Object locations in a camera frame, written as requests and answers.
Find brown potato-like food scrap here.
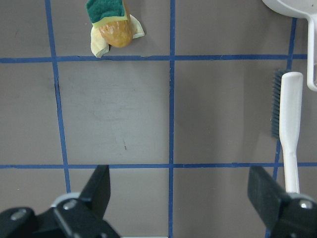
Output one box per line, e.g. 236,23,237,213
99,0,133,48

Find white plastic dustpan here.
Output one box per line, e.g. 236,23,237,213
263,0,317,91

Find green yellow sponge piece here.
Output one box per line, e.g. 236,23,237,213
86,0,127,28

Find pale yellow peel scrap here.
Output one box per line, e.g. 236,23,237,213
90,14,145,58

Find white hand brush dark bristles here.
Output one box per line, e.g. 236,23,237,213
271,70,303,193

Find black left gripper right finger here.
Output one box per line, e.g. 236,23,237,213
247,166,317,238

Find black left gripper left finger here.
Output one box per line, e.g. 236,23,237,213
53,165,110,238

